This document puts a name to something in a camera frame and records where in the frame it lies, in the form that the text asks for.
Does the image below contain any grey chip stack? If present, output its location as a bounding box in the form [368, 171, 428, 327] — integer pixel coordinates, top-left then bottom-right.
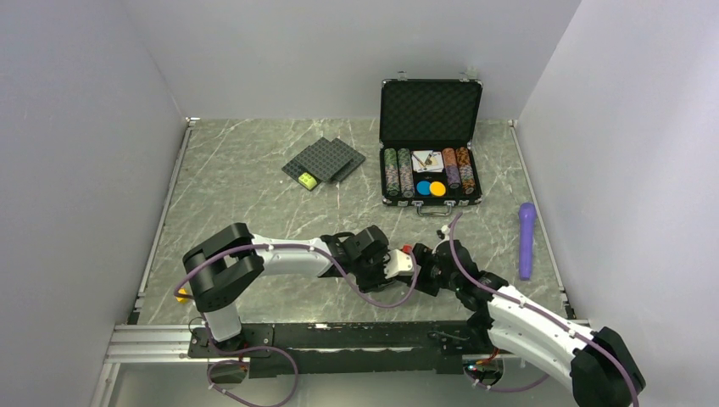
[385, 167, 400, 191]

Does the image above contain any purple chip stack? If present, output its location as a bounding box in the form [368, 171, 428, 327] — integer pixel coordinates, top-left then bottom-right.
[445, 165, 461, 189]

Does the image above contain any purple-grey chip stack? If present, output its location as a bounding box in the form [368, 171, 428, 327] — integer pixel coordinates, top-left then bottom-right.
[399, 170, 414, 191]

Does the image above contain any small chip stack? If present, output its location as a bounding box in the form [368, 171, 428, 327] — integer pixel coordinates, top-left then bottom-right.
[460, 164, 474, 183]

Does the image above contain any dark green chip stack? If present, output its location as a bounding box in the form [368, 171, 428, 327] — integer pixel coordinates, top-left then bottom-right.
[397, 148, 412, 172]

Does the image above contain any red chip stack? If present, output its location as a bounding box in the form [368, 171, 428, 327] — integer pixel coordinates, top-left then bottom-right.
[442, 148, 458, 168]

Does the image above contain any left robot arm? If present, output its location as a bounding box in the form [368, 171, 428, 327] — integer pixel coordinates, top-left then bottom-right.
[182, 223, 413, 356]

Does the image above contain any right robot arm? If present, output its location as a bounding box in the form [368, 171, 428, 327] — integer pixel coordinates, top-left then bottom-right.
[410, 240, 646, 406]

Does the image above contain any yellow dealer button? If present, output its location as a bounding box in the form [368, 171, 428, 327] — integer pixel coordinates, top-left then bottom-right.
[429, 181, 447, 197]

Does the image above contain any blue dealer button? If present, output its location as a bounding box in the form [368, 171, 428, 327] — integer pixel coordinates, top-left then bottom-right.
[416, 181, 431, 196]

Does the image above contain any purple cylinder object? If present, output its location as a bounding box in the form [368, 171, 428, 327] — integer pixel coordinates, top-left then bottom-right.
[518, 202, 538, 281]

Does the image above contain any playing cards deck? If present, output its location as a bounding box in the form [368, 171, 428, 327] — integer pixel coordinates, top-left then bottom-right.
[410, 150, 444, 173]

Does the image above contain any black poker case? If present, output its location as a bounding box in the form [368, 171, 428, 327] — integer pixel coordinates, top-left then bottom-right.
[379, 79, 483, 215]

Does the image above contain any yellow-green dice block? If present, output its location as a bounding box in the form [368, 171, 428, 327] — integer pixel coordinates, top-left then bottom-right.
[298, 172, 318, 191]

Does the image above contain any dark foam pad top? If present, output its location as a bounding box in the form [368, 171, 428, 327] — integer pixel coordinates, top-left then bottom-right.
[281, 138, 349, 182]

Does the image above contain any small yellow object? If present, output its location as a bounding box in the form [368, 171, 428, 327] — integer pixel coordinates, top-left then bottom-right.
[176, 288, 189, 304]

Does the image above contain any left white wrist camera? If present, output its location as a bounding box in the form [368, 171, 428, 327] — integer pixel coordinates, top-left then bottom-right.
[383, 249, 415, 280]

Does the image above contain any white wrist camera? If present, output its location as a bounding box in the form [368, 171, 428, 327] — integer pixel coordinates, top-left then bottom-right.
[383, 249, 415, 280]
[436, 225, 451, 240]

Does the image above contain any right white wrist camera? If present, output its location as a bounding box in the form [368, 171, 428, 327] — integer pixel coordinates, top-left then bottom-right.
[436, 225, 451, 240]

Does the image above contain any black base frame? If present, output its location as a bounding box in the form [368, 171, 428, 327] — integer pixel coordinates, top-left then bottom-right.
[187, 321, 495, 378]

